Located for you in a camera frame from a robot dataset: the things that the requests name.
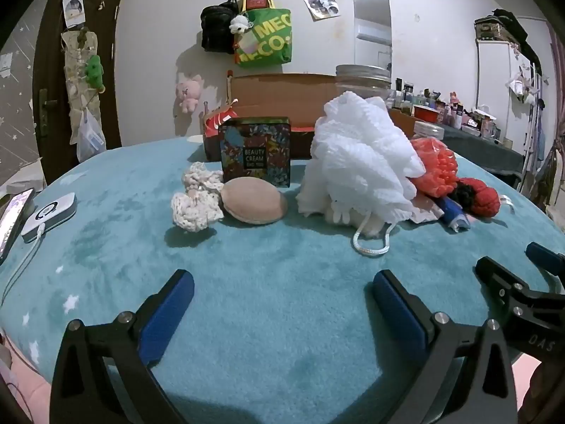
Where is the white cabinet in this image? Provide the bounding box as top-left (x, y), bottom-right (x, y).
top-left (474, 37), bottom-right (543, 151)

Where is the hanging fabric organizer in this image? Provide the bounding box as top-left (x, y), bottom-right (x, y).
top-left (61, 29), bottom-right (107, 142)

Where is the dark brown door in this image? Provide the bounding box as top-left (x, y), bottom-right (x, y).
top-left (33, 0), bottom-right (131, 186)

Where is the large glass jar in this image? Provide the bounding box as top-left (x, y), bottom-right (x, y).
top-left (334, 65), bottom-right (393, 102)

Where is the white cable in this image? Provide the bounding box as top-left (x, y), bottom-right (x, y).
top-left (0, 223), bottom-right (47, 305)

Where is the green plush toy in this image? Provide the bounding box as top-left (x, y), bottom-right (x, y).
top-left (85, 55), bottom-right (106, 93)

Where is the green tote bag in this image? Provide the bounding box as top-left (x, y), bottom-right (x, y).
top-left (234, 0), bottom-right (293, 69)

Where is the white mesh bath loofah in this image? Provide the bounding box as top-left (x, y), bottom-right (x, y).
top-left (297, 91), bottom-right (427, 257)

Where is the beige round powder puff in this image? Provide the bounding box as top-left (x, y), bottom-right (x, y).
top-left (220, 177), bottom-right (289, 224)

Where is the cream crochet scrunchie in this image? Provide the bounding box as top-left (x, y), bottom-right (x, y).
top-left (171, 162), bottom-right (226, 233)

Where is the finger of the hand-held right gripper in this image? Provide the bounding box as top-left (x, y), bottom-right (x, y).
top-left (525, 242), bottom-right (565, 294)
top-left (475, 255), bottom-right (537, 314)

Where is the wall photo poster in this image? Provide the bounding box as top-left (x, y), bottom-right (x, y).
top-left (299, 0), bottom-right (341, 21)

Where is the red and black knitted plush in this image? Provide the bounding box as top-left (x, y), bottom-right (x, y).
top-left (450, 177), bottom-right (513, 218)

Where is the cardboard box with red lining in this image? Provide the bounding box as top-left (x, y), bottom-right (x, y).
top-left (202, 73), bottom-right (420, 162)

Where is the wall mirror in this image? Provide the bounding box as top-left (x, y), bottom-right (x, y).
top-left (352, 0), bottom-right (393, 80)

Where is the black backpack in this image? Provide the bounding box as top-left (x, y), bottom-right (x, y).
top-left (201, 0), bottom-right (239, 54)

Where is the floral print tin box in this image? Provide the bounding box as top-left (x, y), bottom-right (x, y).
top-left (218, 117), bottom-right (292, 187)

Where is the smartphone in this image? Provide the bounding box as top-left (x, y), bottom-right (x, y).
top-left (0, 188), bottom-right (36, 266)

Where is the pink plush toy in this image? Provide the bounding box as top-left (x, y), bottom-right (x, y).
top-left (176, 74), bottom-right (204, 114)

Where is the blue tube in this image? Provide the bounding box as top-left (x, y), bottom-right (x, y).
top-left (437, 195), bottom-right (471, 232)

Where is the orange mesh loofah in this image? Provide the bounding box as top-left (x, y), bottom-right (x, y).
top-left (408, 137), bottom-right (460, 199)

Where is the white sachet bag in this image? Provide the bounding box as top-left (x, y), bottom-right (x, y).
top-left (411, 195), bottom-right (444, 224)

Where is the table with dark cloth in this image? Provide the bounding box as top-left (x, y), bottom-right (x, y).
top-left (435, 121), bottom-right (526, 186)

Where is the white power bank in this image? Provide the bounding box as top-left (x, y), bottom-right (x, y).
top-left (21, 192), bottom-right (78, 243)

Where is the row of cosmetic bottles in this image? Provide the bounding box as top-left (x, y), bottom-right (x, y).
top-left (388, 77), bottom-right (515, 142)

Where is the person's pink clothing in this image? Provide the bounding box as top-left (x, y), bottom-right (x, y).
top-left (0, 331), bottom-right (51, 424)

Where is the dark patterned storage bag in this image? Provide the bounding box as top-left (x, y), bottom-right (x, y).
top-left (474, 9), bottom-right (530, 42)

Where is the picture on door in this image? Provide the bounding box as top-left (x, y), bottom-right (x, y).
top-left (62, 0), bottom-right (85, 27)

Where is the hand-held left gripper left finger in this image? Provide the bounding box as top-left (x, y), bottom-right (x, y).
top-left (49, 269), bottom-right (208, 424)

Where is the clear plastic bag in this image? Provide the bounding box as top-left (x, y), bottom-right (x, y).
top-left (76, 108), bottom-right (107, 163)

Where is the door handle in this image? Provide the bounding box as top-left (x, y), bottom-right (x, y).
top-left (39, 88), bottom-right (58, 137)

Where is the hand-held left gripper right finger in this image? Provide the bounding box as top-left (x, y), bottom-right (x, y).
top-left (365, 269), bottom-right (518, 424)

